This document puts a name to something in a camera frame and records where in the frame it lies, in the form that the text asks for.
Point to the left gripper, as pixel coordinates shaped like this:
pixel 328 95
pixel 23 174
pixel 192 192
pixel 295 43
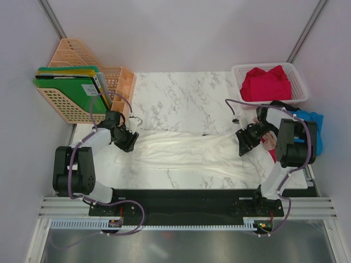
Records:
pixel 128 146

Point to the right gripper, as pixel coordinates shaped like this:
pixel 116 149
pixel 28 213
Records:
pixel 245 142

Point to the white t shirt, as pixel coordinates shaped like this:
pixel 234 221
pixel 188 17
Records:
pixel 216 155

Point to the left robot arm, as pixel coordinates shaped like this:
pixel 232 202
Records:
pixel 74 172

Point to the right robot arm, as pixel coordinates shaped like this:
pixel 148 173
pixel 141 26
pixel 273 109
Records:
pixel 296 145

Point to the beige pink t shirt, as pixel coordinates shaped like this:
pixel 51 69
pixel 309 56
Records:
pixel 269 133

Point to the red t shirt on table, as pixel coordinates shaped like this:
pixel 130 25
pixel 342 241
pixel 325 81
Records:
pixel 272 156

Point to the black t shirt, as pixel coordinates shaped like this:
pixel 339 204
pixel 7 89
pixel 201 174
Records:
pixel 281 104

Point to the red t shirt in basket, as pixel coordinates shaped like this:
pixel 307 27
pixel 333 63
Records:
pixel 260 85

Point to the peach plastic file organizer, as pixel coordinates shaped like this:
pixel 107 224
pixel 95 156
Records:
pixel 80 88

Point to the white plastic basket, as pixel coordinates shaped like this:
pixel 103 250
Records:
pixel 299 91

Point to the green file folder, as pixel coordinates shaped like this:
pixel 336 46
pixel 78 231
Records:
pixel 74 93

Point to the blue t shirt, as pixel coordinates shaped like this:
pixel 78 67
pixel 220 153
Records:
pixel 318 119

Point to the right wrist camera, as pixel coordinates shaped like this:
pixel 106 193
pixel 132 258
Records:
pixel 242 121

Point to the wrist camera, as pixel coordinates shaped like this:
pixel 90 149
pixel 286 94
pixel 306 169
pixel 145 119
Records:
pixel 132 123
pixel 242 121

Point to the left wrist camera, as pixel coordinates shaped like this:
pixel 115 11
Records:
pixel 132 123

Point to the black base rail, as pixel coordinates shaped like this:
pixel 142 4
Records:
pixel 188 207

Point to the white slotted cable duct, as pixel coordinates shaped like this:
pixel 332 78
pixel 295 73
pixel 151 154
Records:
pixel 114 225

